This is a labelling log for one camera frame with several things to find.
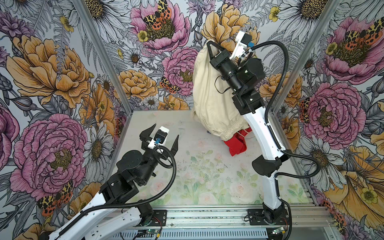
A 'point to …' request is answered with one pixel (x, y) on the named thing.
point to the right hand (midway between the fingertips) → (204, 46)
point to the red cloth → (237, 144)
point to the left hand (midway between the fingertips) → (165, 134)
